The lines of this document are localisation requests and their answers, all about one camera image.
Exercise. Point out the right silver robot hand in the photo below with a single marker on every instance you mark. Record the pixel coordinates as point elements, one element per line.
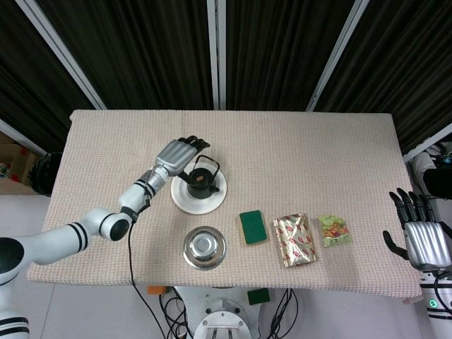
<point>423,241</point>

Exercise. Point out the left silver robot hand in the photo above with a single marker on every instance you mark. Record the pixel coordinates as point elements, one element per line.
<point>173,154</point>

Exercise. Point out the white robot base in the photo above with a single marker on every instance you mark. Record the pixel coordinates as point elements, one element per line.
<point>220,314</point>

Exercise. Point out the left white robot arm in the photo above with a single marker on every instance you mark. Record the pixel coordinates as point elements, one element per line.
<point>70,234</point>

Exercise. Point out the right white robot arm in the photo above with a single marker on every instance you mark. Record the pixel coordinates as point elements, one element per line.
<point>438,303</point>

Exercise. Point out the white round plate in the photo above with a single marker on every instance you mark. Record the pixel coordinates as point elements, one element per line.
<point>183,197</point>

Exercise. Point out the green candy bag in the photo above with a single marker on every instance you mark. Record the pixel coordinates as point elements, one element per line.
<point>334,231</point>

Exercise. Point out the stainless steel bowl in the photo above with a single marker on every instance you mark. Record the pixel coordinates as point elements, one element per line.
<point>204,248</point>

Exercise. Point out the green scouring sponge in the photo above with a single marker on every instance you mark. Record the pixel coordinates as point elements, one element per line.
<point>253,227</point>

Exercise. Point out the beige woven tablecloth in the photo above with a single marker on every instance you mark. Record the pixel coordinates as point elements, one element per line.
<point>300,159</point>

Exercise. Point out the gold foil snack packet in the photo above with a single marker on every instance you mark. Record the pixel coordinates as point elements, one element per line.
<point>295,242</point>

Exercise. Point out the black garbage bag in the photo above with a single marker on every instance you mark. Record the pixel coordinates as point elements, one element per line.
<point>41,173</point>

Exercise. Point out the orange box under table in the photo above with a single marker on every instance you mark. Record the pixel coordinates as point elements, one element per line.
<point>156,290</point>

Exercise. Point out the cardboard box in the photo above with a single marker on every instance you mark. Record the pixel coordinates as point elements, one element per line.
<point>16,166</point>

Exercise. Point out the black camera device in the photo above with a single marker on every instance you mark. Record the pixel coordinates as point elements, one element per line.
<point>437,183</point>

